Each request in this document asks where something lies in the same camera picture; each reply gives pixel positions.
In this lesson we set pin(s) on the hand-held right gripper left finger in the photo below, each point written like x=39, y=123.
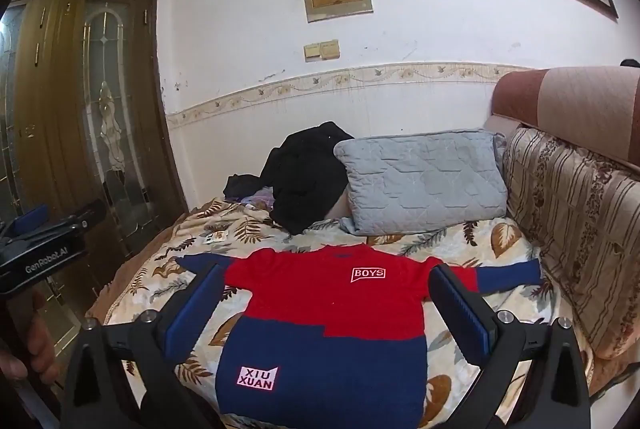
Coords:
x=197, y=309

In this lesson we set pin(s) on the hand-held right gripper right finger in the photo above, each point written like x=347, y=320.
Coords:
x=462, y=314

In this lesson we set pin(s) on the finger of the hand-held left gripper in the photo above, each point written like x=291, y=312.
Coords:
x=85, y=214
x=30, y=219

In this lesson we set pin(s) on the red and blue sweater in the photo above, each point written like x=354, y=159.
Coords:
x=325, y=309

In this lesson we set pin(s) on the person's left hand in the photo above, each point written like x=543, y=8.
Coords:
x=35, y=344

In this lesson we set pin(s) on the brown bed cover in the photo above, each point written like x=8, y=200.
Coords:
x=145, y=249

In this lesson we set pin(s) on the small printed card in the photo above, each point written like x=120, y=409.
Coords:
x=215, y=238

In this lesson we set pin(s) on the leaf print blanket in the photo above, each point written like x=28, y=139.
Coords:
x=450, y=241

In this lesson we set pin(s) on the wooden glass panel door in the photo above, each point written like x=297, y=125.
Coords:
x=90, y=109

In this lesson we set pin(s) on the purple cloth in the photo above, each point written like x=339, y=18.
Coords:
x=262, y=199

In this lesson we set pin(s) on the grey quilted pillow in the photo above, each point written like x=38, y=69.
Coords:
x=425, y=184

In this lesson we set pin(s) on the floral striped backrest cushion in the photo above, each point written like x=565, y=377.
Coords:
x=575, y=229

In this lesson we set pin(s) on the black clothing pile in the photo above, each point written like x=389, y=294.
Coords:
x=305, y=179

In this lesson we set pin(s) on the brown and beige headboard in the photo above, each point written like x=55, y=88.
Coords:
x=565, y=96

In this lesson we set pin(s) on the beige wall switch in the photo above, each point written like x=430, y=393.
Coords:
x=329, y=48
x=313, y=51

